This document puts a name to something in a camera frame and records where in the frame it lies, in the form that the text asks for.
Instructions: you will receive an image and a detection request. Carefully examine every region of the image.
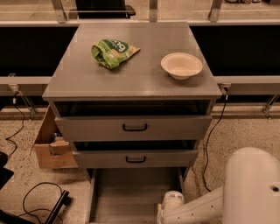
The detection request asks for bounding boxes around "green chip bag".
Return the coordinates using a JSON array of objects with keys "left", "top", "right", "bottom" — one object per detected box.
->
[{"left": 91, "top": 39, "right": 140, "bottom": 69}]

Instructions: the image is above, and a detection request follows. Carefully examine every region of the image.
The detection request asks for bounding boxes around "black stand leg left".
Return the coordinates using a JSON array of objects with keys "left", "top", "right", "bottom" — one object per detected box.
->
[{"left": 45, "top": 190, "right": 71, "bottom": 224}]

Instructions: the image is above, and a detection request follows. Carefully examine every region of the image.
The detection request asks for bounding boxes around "brown cardboard box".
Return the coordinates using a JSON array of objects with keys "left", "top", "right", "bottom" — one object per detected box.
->
[{"left": 34, "top": 107, "right": 77, "bottom": 169}]

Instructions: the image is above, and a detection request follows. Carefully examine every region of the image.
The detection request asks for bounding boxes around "black floor cable loop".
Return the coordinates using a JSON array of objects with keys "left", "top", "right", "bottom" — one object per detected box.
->
[{"left": 17, "top": 181, "right": 65, "bottom": 224}]

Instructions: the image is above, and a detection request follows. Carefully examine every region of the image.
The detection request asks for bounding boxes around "black object left edge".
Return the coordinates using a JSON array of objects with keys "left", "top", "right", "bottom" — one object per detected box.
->
[{"left": 0, "top": 151, "right": 14, "bottom": 190}]

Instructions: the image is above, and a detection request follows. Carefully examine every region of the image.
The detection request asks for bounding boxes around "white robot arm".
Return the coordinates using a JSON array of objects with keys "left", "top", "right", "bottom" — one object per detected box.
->
[{"left": 157, "top": 147, "right": 280, "bottom": 224}]

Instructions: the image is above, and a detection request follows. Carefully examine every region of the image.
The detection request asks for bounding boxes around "metal railing frame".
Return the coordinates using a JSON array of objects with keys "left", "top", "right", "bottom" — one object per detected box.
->
[{"left": 0, "top": 0, "right": 280, "bottom": 121}]

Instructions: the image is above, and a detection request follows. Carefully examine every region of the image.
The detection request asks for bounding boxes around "black right power cable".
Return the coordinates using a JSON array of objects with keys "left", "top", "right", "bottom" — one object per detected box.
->
[{"left": 202, "top": 86, "right": 229, "bottom": 193}]

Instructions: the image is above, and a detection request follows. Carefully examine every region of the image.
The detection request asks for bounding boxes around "black office chair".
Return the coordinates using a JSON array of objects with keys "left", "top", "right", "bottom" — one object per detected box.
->
[{"left": 69, "top": 0, "right": 136, "bottom": 19}]

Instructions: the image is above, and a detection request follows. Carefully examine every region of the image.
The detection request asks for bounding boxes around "grey drawer cabinet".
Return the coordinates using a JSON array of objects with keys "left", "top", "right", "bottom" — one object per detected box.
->
[{"left": 42, "top": 22, "right": 222, "bottom": 187}]

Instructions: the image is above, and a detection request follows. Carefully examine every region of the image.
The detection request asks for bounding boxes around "grey top drawer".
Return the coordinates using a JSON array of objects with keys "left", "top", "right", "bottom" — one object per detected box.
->
[{"left": 55, "top": 115, "right": 212, "bottom": 142}]

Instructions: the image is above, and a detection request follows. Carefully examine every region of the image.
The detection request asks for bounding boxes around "black left wall cable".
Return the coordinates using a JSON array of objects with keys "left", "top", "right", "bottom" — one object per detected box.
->
[{"left": 4, "top": 90, "right": 26, "bottom": 158}]

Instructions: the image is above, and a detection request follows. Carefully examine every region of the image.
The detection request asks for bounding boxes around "white paper bowl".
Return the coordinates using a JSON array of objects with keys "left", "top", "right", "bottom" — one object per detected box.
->
[{"left": 161, "top": 52, "right": 203, "bottom": 80}]

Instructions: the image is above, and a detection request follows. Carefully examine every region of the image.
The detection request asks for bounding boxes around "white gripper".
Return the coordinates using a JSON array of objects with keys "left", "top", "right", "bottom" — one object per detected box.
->
[{"left": 157, "top": 191, "right": 185, "bottom": 224}]

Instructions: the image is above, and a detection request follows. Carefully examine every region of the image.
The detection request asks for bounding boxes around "grey drawer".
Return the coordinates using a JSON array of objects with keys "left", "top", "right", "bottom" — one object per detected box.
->
[
  {"left": 55, "top": 115, "right": 212, "bottom": 142},
  {"left": 73, "top": 150, "right": 198, "bottom": 168},
  {"left": 86, "top": 168, "right": 183, "bottom": 224}
]

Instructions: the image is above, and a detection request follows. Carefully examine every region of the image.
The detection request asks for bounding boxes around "grey bottom drawer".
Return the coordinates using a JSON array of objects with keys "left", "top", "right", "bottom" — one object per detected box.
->
[{"left": 86, "top": 168, "right": 183, "bottom": 224}]

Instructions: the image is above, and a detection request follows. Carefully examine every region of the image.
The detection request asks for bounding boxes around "grey middle drawer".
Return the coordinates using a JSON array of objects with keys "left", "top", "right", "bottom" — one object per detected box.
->
[{"left": 73, "top": 150, "right": 198, "bottom": 168}]

